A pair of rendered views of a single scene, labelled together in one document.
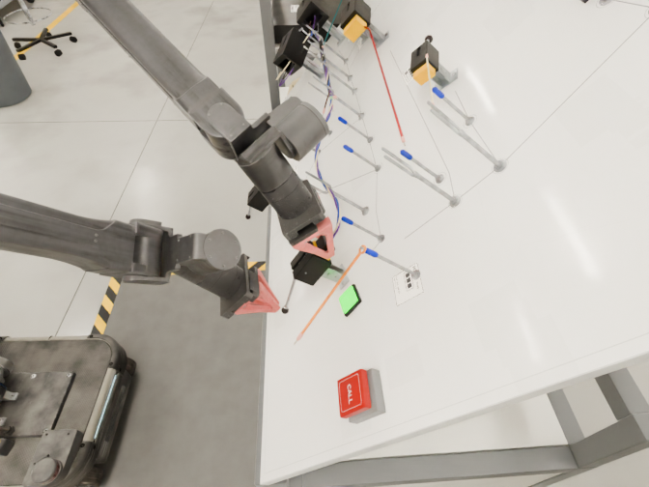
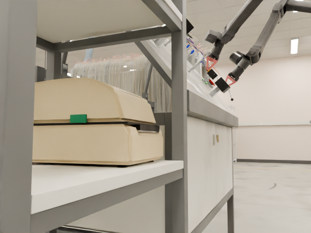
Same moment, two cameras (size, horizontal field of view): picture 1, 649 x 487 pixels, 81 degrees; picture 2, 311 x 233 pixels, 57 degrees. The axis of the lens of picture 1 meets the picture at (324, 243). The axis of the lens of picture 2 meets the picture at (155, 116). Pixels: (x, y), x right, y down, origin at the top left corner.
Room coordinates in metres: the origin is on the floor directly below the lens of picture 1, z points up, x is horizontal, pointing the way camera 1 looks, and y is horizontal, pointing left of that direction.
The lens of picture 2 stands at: (2.09, 0.48, 0.72)
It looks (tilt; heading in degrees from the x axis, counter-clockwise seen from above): 5 degrees up; 206
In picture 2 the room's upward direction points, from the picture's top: straight up
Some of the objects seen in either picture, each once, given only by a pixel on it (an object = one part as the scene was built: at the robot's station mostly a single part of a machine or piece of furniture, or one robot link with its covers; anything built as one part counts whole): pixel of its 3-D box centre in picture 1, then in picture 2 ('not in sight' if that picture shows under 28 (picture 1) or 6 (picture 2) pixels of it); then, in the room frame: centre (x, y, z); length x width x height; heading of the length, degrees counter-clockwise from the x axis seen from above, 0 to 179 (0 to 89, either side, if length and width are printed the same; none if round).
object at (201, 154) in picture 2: not in sight; (200, 168); (0.97, 0.12, 0.60); 0.55 x 0.02 x 0.39; 4
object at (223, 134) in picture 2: not in sight; (224, 159); (0.42, 0.09, 0.60); 0.55 x 0.03 x 0.39; 4
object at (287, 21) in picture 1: (315, 15); not in sight; (1.58, 0.03, 1.09); 0.35 x 0.33 x 0.07; 4
